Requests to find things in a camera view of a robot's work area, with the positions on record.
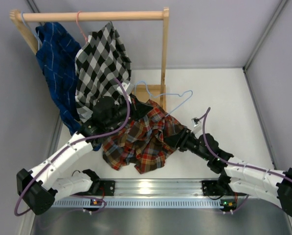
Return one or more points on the light blue hanger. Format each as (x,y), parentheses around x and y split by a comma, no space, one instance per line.
(39,43)
(145,92)

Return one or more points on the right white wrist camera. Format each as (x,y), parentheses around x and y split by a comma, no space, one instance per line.
(197,124)

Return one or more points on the red orange plaid shirt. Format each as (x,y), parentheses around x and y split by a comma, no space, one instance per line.
(142,142)

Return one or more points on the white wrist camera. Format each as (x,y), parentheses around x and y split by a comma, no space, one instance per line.
(128,87)
(197,124)

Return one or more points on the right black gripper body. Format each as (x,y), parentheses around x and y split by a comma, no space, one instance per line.
(189,142)

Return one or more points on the perforated cable duct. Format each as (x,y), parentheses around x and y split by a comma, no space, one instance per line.
(149,203)

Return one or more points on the blue plaid shirt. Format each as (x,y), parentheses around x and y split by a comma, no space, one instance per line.
(56,58)

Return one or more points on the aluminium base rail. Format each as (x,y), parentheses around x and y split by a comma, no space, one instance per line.
(137,188)

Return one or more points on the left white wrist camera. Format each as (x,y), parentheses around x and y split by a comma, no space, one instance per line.
(128,87)

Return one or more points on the pink hanger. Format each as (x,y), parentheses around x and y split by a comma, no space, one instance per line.
(80,28)

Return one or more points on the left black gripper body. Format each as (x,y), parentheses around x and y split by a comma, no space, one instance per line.
(134,113)

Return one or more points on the black white checkered shirt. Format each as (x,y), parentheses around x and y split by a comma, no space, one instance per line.
(101,61)

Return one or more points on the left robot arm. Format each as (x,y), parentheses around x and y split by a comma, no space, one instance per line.
(43,185)

